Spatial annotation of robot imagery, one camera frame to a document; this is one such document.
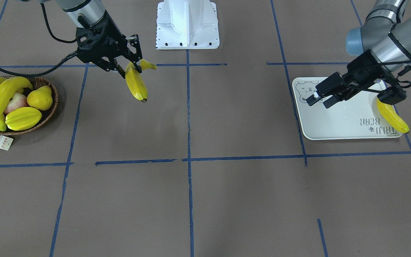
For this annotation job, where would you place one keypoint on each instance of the yellow pear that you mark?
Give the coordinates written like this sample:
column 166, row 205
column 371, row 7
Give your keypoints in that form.
column 41, row 98

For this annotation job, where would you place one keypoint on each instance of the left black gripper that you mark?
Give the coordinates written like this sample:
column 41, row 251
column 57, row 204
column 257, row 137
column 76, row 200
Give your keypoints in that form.
column 360, row 69

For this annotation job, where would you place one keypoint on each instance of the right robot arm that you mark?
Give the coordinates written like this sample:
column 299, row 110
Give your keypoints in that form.
column 83, row 13

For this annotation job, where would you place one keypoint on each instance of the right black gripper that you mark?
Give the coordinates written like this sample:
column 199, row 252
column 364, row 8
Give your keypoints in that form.
column 113, row 38

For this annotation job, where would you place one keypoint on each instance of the white bear tray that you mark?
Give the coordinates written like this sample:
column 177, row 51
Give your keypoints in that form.
column 357, row 118

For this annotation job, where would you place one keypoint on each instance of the pale peach fruit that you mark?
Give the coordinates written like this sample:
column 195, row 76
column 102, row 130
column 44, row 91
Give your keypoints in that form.
column 17, row 101

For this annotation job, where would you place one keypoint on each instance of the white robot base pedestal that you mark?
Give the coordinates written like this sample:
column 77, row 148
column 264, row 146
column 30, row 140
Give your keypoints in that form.
column 187, row 24

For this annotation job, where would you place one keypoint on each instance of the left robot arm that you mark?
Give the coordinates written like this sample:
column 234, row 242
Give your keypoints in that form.
column 381, row 46

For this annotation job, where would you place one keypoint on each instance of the white paper price tag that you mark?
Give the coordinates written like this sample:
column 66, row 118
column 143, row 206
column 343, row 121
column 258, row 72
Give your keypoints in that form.
column 5, row 142

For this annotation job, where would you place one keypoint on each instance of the yellow starfruit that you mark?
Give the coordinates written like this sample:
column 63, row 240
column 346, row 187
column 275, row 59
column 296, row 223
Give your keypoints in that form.
column 23, row 118

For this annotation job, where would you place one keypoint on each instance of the brown wicker basket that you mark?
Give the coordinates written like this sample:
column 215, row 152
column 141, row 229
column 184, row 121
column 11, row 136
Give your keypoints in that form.
column 47, row 115

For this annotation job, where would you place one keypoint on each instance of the long yellow banana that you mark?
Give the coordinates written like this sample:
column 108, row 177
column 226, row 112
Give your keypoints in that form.
column 9, row 87

